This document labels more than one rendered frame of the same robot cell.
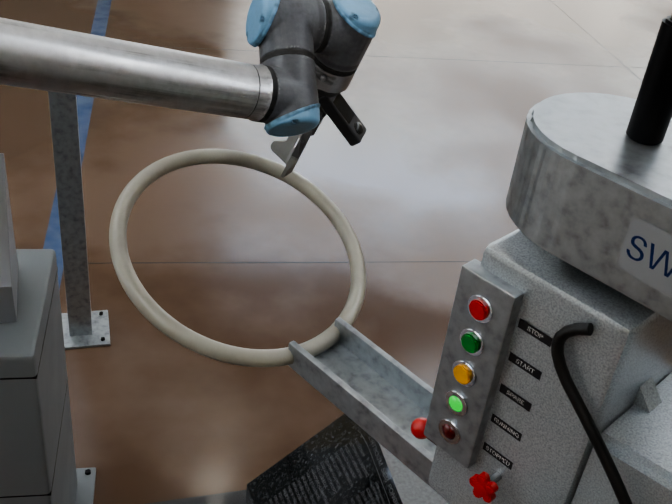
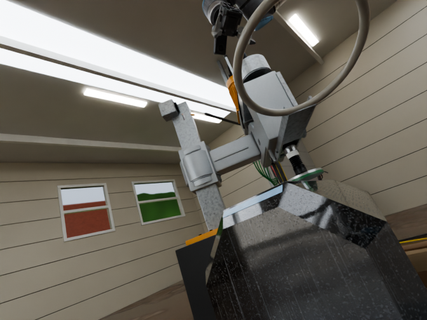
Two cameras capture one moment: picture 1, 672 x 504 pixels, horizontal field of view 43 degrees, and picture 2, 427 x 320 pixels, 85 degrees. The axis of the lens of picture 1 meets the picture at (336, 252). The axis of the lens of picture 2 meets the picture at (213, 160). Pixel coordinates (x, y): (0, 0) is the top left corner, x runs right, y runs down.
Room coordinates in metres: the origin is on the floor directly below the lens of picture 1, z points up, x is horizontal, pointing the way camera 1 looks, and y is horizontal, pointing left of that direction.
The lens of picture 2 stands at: (2.06, 0.46, 0.69)
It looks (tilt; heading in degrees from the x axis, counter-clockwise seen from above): 19 degrees up; 232
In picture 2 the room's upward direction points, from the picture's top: 20 degrees counter-clockwise
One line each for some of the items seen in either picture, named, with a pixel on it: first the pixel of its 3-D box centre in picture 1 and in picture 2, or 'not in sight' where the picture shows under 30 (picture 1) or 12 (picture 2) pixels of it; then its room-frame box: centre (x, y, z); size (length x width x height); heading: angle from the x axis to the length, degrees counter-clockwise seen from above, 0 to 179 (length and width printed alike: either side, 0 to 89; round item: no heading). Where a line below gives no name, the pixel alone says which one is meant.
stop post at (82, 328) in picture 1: (71, 203); not in sight; (2.36, 0.89, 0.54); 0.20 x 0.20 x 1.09; 19
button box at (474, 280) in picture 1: (471, 368); (286, 93); (0.82, -0.19, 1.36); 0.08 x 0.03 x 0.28; 48
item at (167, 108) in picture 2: not in sight; (169, 110); (1.01, -1.23, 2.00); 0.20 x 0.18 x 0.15; 109
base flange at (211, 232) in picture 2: not in sight; (221, 230); (0.87, -1.27, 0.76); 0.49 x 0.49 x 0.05; 19
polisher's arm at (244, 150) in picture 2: not in sight; (220, 161); (0.73, -1.13, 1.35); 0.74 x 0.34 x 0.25; 134
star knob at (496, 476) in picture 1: (489, 481); not in sight; (0.76, -0.23, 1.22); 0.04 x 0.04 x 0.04; 48
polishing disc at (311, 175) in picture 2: not in sight; (304, 176); (0.86, -0.32, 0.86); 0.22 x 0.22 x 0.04
